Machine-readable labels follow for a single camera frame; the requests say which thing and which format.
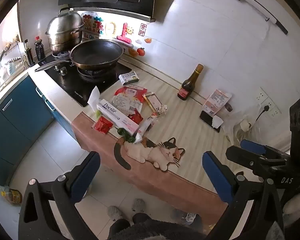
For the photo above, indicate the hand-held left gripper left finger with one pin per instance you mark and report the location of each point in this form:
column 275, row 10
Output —
column 87, row 171

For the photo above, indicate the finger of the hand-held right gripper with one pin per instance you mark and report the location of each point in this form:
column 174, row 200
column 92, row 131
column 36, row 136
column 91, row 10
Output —
column 252, row 146
column 247, row 158

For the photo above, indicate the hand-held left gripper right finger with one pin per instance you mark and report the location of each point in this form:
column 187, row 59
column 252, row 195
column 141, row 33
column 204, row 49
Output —
column 215, row 175

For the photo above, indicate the white translucent plastic bag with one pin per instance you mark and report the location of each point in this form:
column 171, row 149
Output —
column 93, row 98

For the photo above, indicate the red and white plastic package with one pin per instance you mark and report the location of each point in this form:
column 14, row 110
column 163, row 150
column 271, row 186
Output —
column 128, row 98

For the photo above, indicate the person's right forearm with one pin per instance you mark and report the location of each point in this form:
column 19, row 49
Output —
column 295, row 206

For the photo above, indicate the white roll in bag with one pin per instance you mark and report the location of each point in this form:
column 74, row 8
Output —
column 246, row 124

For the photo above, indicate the large clear plastic bag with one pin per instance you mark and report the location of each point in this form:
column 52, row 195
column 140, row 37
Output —
column 236, row 130

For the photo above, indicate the grey fuzzy slipper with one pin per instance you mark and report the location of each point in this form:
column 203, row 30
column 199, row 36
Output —
column 115, row 211
column 138, row 204

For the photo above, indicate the red sauce sachet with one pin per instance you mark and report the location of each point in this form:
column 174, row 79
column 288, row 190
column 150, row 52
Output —
column 103, row 125

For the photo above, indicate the dark sneaker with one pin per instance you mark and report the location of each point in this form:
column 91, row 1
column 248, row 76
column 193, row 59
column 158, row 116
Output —
column 187, row 216

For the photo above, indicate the cat print counter mat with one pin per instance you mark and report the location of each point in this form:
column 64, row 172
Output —
column 190, row 130

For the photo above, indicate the green pepper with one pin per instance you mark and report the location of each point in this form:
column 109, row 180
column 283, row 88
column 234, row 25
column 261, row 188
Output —
column 123, row 133

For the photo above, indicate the black smartphone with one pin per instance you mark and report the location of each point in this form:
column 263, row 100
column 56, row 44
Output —
column 206, row 118

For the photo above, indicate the orange pink leaning package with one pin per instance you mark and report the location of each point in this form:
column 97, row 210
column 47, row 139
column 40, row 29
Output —
column 216, row 100

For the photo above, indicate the white pink toothpaste box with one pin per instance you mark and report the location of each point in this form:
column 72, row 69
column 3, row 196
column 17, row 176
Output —
column 115, row 116

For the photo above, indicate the blue counter cabinet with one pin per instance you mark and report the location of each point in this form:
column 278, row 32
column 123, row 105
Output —
column 57, row 115

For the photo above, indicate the person's left leg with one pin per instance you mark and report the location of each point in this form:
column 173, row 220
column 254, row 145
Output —
column 120, row 228

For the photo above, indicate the person's leg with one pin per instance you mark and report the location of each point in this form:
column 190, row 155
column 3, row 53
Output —
column 120, row 228
column 141, row 218

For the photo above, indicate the person's right leg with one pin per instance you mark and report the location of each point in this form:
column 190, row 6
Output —
column 141, row 218

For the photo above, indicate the red crumpled packet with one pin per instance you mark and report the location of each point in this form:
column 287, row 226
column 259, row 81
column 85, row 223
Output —
column 136, row 117

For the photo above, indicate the white pink torn wrapper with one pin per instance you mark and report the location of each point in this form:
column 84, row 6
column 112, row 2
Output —
column 146, row 126

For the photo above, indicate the person's dark fuzzy robe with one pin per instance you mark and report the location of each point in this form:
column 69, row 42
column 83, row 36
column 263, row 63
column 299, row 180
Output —
column 162, row 230

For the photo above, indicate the yellow cooking oil bottle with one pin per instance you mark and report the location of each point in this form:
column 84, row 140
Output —
column 13, row 195

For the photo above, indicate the crumpled printed wrapper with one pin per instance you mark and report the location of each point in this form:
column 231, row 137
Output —
column 161, row 110

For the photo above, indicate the dark bottle with gold cap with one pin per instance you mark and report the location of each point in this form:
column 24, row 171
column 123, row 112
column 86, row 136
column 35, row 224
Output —
column 186, row 87

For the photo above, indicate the black glass gas stove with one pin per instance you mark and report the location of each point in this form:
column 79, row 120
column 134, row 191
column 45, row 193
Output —
column 70, row 82

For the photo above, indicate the orange strip wrapper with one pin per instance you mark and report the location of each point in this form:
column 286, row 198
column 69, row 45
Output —
column 152, row 101

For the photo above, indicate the white green medicine box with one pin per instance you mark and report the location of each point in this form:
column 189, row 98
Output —
column 128, row 78

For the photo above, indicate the orange fruit magnet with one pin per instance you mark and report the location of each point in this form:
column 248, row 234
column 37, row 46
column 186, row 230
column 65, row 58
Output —
column 132, row 52

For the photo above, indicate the short dark sauce bottle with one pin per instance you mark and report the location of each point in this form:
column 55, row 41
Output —
column 40, row 50

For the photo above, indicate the red apple magnet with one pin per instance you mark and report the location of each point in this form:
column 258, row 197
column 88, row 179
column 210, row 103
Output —
column 140, row 51

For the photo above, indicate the metal dish rack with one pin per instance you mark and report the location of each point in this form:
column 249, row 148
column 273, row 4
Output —
column 5, row 67

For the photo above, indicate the steel steamer pot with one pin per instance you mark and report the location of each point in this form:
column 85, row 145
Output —
column 65, row 30

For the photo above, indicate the white wall socket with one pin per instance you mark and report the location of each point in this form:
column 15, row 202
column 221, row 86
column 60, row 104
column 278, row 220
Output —
column 262, row 96

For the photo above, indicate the black wall rod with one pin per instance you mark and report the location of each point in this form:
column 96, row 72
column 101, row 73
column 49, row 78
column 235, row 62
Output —
column 272, row 15

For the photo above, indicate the pink wall decoration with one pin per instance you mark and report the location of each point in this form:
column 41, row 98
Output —
column 125, row 35

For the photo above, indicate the yellow wall decoration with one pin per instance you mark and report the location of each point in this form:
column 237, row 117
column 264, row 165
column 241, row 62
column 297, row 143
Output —
column 111, row 28

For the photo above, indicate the white wall rail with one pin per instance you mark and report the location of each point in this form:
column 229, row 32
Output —
column 250, row 0

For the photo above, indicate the red blue wall decoration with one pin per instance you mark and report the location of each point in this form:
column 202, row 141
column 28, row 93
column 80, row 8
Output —
column 92, row 25

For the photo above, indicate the red stamp wall sticker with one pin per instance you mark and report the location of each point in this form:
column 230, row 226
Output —
column 142, row 29

